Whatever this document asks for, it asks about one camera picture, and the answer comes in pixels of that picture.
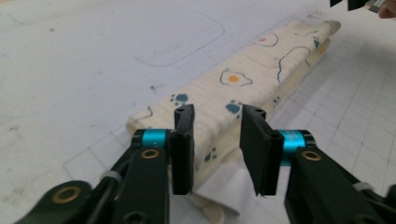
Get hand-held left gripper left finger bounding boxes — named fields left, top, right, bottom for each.
left=132, top=104, right=196, bottom=196

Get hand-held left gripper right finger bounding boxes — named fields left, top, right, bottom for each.
left=239, top=105, right=316, bottom=196

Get cream patterned cloth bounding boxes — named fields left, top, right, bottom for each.
left=125, top=20, right=342, bottom=224

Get white grid mat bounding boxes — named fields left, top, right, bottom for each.
left=0, top=0, right=396, bottom=224

